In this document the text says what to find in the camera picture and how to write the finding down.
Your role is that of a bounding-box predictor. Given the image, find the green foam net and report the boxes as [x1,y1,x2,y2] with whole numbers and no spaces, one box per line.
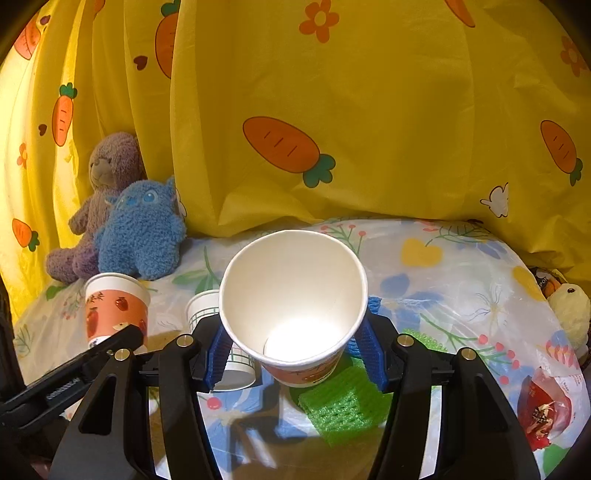
[298,327,448,448]

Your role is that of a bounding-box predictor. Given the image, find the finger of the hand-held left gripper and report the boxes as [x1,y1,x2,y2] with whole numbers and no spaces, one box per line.
[76,324,145,371]

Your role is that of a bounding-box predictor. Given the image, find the yellow carrot print curtain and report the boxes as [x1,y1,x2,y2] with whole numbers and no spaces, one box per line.
[0,0,591,287]

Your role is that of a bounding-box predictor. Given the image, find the blue plush monster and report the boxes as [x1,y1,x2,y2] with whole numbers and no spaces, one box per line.
[97,178,188,281]

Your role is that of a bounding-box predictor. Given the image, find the floral plastic tablecloth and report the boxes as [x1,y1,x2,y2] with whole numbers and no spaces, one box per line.
[14,219,583,480]

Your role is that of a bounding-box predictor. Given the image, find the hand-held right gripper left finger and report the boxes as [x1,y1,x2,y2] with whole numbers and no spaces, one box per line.
[51,314,232,480]

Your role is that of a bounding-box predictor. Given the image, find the yellow plush chick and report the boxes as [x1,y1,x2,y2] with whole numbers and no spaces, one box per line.
[547,282,591,354]

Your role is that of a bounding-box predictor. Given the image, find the red snack wrapper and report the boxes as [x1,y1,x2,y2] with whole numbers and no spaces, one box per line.
[517,364,575,452]

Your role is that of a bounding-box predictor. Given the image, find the orange fruit print paper cup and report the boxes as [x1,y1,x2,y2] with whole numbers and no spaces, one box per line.
[84,272,151,352]

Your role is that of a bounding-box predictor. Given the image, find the dark printed packet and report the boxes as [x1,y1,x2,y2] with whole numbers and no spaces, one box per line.
[529,267,566,298]

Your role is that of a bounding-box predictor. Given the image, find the white grid print paper cup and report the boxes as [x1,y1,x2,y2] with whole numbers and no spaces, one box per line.
[186,290,257,392]

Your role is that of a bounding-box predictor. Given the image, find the purple teddy bear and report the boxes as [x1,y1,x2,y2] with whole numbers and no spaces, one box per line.
[45,132,148,283]

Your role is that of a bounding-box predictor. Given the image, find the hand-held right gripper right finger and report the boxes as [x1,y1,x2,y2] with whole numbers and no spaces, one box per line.
[344,296,541,480]

